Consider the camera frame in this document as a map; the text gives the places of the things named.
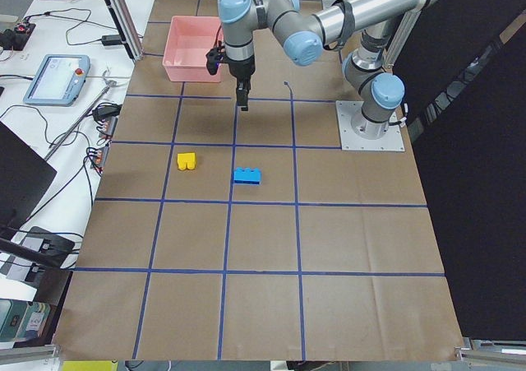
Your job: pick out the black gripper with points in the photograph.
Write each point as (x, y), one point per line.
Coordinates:
(241, 68)

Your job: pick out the blue toy block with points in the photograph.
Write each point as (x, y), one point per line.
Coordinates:
(250, 176)

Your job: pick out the yellow toy block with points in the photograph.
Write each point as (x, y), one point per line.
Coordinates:
(186, 161)

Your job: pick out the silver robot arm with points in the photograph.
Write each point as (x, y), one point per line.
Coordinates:
(305, 38)

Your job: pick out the pink plastic box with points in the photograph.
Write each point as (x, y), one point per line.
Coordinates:
(190, 38)

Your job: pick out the teach pendant tablet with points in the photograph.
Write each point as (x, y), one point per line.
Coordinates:
(58, 81)

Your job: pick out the black monitor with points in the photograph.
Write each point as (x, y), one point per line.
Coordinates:
(25, 178)

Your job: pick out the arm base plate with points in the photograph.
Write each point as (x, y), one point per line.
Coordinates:
(356, 133)

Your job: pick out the aluminium frame post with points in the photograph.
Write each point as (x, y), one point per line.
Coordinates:
(122, 19)

